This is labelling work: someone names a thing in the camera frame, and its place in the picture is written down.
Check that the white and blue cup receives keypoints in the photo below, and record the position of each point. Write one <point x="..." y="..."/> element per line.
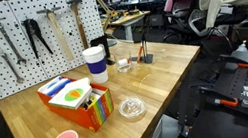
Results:
<point x="96" y="62"/>

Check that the wooden handle hammer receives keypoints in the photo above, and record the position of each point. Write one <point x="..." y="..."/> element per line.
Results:
<point x="57" y="32"/>

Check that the silver wrench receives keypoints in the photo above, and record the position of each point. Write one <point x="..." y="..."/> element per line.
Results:
<point x="3" y="55"/>
<point x="20" y="59"/>

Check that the clear glass lid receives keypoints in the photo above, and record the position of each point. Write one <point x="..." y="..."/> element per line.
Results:
<point x="132" y="107"/>

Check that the upper silver wrench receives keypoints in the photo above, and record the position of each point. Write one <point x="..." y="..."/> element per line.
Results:
<point x="20" y="59"/>

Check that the black pliers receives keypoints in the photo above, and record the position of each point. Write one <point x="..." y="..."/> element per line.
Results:
<point x="33" y="29"/>

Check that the orange handled clamp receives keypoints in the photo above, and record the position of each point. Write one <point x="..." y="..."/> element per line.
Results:
<point x="219" y="98"/>

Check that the dark head wooden hammer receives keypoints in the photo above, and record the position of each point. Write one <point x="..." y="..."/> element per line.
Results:
<point x="74" y="4"/>

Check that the black office chair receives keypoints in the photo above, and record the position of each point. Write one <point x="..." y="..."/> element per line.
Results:
<point x="188" y="22"/>

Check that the white booklet with orange circle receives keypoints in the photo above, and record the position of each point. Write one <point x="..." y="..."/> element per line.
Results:
<point x="72" y="95"/>

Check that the clear drinking glass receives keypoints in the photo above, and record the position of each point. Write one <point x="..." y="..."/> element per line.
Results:
<point x="122" y="57"/>

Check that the white pegboard panel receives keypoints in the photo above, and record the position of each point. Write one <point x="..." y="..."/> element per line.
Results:
<point x="36" y="70"/>

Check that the lower silver wrench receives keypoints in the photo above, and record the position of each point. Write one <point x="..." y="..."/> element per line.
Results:
<point x="3" y="55"/>

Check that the orange rainbow cardboard box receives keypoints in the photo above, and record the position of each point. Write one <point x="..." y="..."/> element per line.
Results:
<point x="91" y="114"/>

